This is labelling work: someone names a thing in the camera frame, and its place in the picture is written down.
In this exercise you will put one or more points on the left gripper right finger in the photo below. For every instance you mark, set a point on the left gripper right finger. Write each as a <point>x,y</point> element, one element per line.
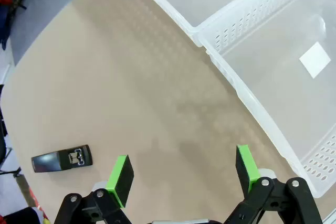
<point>246,169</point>

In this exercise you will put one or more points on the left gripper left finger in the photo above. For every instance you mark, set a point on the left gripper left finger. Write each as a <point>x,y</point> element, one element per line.
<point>123,179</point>

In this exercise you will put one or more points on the black stapler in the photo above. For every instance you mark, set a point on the black stapler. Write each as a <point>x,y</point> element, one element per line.
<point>52,161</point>

